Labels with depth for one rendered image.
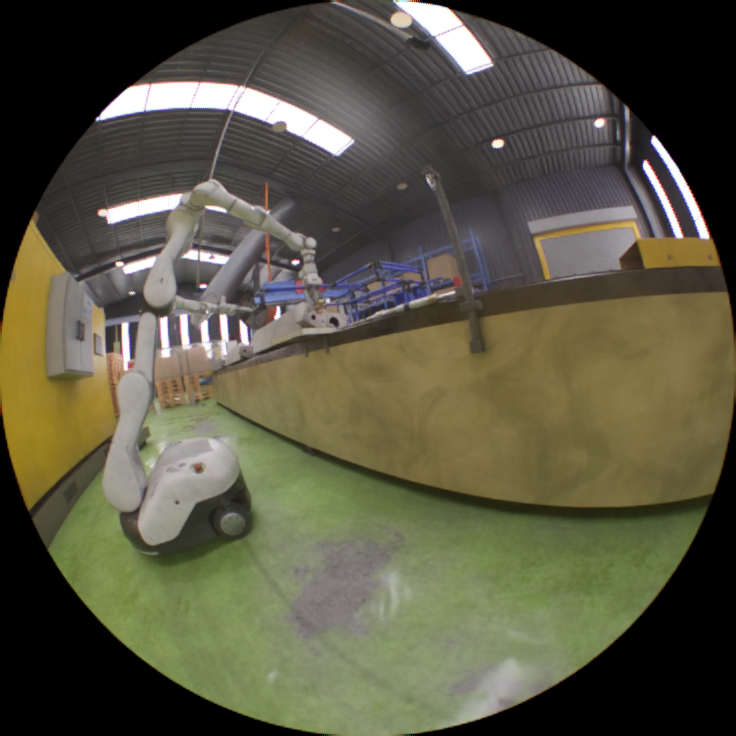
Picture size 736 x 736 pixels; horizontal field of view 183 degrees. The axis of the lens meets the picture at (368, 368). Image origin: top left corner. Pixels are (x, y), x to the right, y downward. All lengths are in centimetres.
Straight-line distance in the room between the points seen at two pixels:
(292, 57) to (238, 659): 1012
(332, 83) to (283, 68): 173
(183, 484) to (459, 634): 90
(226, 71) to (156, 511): 994
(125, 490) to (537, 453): 143
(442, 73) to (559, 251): 825
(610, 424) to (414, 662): 75
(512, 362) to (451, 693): 84
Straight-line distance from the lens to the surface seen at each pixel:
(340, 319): 153
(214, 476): 91
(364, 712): 66
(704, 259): 92
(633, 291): 74
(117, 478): 110
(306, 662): 71
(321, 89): 972
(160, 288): 108
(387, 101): 983
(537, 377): 69
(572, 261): 1148
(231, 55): 961
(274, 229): 119
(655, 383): 78
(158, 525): 98
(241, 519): 101
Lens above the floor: 65
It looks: 4 degrees down
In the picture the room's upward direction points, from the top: 9 degrees counter-clockwise
